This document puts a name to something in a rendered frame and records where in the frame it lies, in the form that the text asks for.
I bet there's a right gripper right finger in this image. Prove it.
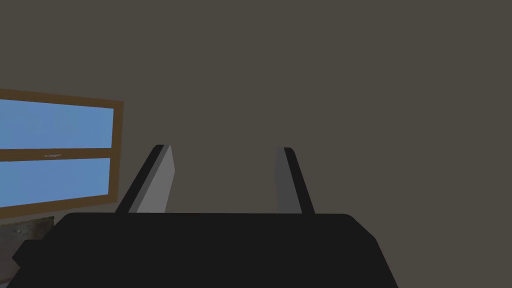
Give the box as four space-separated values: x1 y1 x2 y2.
274 146 316 215

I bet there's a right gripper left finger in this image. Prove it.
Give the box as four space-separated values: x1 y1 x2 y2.
115 144 176 214

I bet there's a brown framed window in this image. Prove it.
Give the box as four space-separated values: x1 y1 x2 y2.
0 88 125 220

